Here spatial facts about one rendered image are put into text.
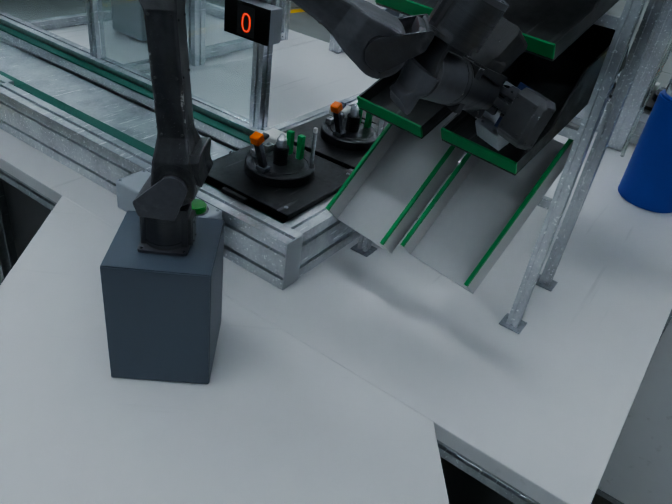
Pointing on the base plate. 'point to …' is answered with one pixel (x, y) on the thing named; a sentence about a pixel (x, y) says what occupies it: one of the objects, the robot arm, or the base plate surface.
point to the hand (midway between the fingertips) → (506, 97)
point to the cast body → (491, 128)
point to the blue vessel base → (652, 162)
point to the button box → (126, 190)
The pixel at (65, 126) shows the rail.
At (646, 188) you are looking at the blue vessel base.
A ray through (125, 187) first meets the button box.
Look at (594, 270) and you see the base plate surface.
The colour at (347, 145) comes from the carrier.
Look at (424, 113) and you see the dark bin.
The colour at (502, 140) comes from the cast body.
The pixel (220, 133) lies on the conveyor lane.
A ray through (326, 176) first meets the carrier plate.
